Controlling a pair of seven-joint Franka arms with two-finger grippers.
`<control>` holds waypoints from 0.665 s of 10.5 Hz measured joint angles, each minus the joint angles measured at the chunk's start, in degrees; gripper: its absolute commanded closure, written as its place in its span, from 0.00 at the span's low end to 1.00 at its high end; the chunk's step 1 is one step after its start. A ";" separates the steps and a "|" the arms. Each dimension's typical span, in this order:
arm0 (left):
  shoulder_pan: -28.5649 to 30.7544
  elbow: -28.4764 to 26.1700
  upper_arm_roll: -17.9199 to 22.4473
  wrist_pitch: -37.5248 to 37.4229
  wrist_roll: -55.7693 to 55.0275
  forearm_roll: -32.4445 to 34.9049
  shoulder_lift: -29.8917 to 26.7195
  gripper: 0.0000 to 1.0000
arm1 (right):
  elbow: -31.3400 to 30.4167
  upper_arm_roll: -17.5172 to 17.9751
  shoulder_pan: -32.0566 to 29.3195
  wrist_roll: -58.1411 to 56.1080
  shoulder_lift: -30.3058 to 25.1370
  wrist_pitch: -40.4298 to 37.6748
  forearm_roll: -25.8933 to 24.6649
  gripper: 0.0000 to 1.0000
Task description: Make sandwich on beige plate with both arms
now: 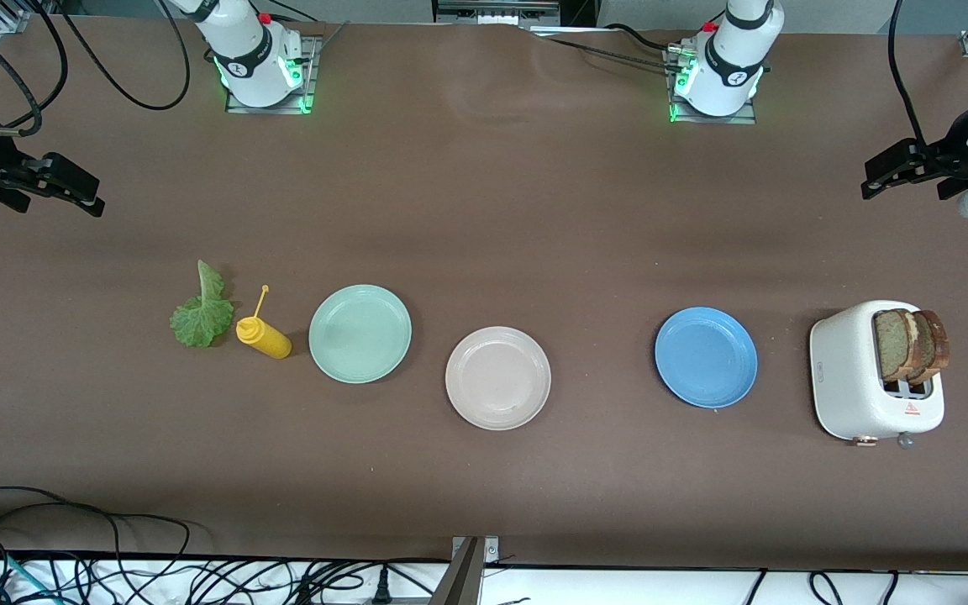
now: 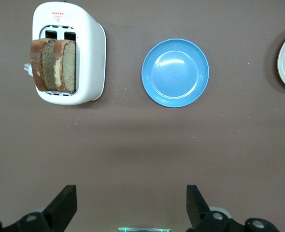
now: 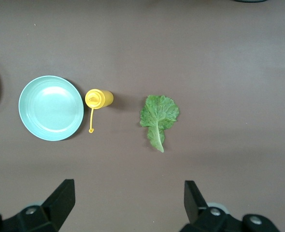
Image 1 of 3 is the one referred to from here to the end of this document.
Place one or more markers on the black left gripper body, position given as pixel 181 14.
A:
pixel 951 157

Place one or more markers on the brown bread slice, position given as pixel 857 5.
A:
pixel 891 344
pixel 938 340

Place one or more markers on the green lettuce leaf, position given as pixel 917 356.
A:
pixel 198 319

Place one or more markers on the yellow mustard squeeze bottle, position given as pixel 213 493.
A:
pixel 270 338

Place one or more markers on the blue plate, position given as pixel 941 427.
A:
pixel 706 357

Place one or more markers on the mint green plate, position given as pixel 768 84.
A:
pixel 360 334

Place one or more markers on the beige plate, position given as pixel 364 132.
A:
pixel 497 378

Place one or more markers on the white two-slot toaster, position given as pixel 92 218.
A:
pixel 845 378

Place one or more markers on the grey metal equipment box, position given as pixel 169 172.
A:
pixel 497 10

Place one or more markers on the black power plug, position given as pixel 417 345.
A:
pixel 381 588

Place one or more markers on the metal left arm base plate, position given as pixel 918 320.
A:
pixel 744 120

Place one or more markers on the metal table edge bracket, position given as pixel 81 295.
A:
pixel 467 576

